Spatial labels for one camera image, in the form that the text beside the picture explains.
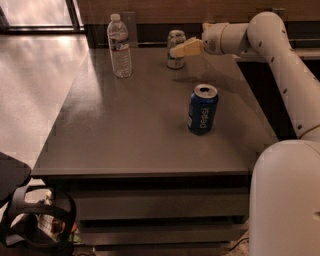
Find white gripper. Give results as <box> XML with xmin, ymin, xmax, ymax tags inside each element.
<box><xmin>169</xmin><ymin>22</ymin><xmax>228</xmax><ymax>58</ymax></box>

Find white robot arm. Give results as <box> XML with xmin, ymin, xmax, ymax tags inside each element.
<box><xmin>169</xmin><ymin>12</ymin><xmax>320</xmax><ymax>256</ymax></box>

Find blue pepsi can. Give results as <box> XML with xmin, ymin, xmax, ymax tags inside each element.
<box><xmin>187</xmin><ymin>84</ymin><xmax>218</xmax><ymax>135</ymax></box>

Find clear plastic water bottle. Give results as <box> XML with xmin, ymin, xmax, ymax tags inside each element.
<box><xmin>107</xmin><ymin>14</ymin><xmax>133</xmax><ymax>78</ymax></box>

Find grey drawer cabinet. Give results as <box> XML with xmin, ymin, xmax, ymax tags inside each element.
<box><xmin>34</xmin><ymin>48</ymin><xmax>275</xmax><ymax>256</ymax></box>

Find metal rail bar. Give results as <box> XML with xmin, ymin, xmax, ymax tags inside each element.
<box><xmin>138</xmin><ymin>42</ymin><xmax>167</xmax><ymax>47</ymax></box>

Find left metal wall bracket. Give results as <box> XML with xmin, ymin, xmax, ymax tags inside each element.
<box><xmin>121</xmin><ymin>11</ymin><xmax>138</xmax><ymax>48</ymax></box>

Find window frame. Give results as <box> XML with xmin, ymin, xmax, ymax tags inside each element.
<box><xmin>0</xmin><ymin>0</ymin><xmax>84</xmax><ymax>34</ymax></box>

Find black power cable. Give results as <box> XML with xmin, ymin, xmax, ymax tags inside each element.
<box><xmin>229</xmin><ymin>237</ymin><xmax>250</xmax><ymax>252</ymax></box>

